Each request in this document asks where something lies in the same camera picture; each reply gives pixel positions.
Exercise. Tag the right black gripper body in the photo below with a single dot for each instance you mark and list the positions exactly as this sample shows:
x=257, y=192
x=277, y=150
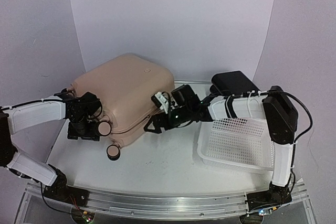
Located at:
x=185, y=116

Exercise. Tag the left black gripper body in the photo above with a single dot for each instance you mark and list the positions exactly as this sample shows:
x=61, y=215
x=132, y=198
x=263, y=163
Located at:
x=81, y=128

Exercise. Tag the pink hard-shell suitcase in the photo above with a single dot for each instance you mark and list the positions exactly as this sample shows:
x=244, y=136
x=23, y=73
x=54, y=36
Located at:
x=124, y=86

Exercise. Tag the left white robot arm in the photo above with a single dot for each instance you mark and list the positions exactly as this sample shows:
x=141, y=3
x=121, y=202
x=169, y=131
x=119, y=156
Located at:
x=27, y=130

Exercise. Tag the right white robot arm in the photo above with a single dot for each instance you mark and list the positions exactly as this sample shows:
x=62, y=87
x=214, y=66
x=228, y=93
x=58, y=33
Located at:
x=281, y=117

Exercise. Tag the white perforated plastic basket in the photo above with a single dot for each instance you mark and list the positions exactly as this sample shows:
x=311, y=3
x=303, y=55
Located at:
x=241, y=144

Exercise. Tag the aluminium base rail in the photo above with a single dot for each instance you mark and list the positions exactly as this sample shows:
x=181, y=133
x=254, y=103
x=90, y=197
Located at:
x=160, y=207

